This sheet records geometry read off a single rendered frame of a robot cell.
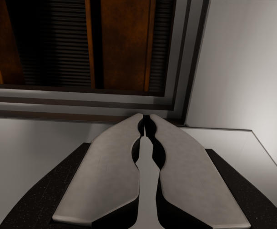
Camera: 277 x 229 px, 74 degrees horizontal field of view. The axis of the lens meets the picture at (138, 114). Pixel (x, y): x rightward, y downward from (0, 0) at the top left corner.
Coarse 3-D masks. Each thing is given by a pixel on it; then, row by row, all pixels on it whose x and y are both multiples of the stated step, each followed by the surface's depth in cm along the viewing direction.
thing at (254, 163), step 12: (252, 132) 14; (252, 144) 14; (240, 156) 15; (252, 156) 15; (264, 156) 15; (240, 168) 16; (252, 168) 16; (264, 168) 16; (276, 168) 16; (252, 180) 16; (264, 180) 16; (276, 180) 16; (264, 192) 17; (276, 192) 17; (276, 204) 18
